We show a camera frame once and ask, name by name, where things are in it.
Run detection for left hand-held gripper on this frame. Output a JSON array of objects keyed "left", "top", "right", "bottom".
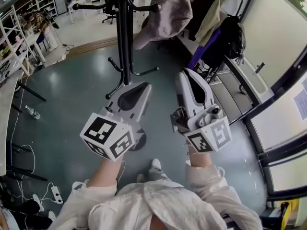
[{"left": 80, "top": 81, "right": 153, "bottom": 162}]

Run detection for black garment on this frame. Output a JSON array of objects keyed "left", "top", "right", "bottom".
[{"left": 184, "top": 15, "right": 204, "bottom": 42}]

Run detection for person's right forearm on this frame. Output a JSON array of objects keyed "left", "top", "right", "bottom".
[{"left": 186, "top": 149, "right": 213, "bottom": 170}]

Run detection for black-framed glass door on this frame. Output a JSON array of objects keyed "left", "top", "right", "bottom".
[{"left": 239, "top": 0, "right": 307, "bottom": 201}]

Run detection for purple garment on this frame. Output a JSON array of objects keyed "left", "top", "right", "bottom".
[{"left": 187, "top": 27, "right": 222, "bottom": 69}]

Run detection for white paper door notice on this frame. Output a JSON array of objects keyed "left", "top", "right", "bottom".
[{"left": 293, "top": 85, "right": 307, "bottom": 122}]

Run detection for person's grey trousers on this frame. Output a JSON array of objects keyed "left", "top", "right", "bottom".
[{"left": 146, "top": 166, "right": 170, "bottom": 184}]

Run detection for white table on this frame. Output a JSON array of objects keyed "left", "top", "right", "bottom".
[{"left": 67, "top": 0, "right": 93, "bottom": 25}]

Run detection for clear water bottle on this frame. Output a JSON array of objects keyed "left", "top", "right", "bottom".
[{"left": 25, "top": 105, "right": 41, "bottom": 120}]

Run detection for black coat stand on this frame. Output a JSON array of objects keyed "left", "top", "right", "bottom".
[{"left": 73, "top": 0, "right": 162, "bottom": 152}]

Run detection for black office chair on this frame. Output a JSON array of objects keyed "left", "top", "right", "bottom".
[{"left": 102, "top": 0, "right": 118, "bottom": 25}]

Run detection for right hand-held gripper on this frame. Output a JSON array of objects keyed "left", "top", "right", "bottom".
[{"left": 170, "top": 68, "right": 233, "bottom": 154}]

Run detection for white shirt on hanger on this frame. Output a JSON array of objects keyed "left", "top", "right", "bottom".
[{"left": 219, "top": 0, "right": 244, "bottom": 16}]

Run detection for person's left forearm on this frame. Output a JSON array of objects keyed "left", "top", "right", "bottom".
[{"left": 87, "top": 157, "right": 125, "bottom": 189}]

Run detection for yellow floor sign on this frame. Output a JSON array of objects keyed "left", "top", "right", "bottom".
[{"left": 280, "top": 198, "right": 300, "bottom": 225}]

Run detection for black box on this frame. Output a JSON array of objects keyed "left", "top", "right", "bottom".
[{"left": 260, "top": 207, "right": 285, "bottom": 225}]

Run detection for grey cap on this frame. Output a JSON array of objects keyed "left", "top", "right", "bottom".
[{"left": 132, "top": 0, "right": 194, "bottom": 50}]

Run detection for black backpack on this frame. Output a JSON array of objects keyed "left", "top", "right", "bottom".
[{"left": 203, "top": 14, "right": 247, "bottom": 69}]

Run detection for white shelving unit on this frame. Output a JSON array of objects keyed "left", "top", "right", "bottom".
[{"left": 0, "top": 0, "right": 58, "bottom": 77}]

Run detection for person's white shirt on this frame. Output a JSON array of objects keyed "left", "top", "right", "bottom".
[{"left": 59, "top": 163, "right": 262, "bottom": 230}]

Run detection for black faucet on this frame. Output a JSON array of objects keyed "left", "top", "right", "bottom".
[{"left": 255, "top": 61, "right": 266, "bottom": 74}]

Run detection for white power strip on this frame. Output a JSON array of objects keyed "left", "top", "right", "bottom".
[{"left": 50, "top": 186, "right": 63, "bottom": 205}]

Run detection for white cable tangle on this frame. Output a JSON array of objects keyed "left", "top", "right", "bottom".
[{"left": 9, "top": 85, "right": 57, "bottom": 202}]

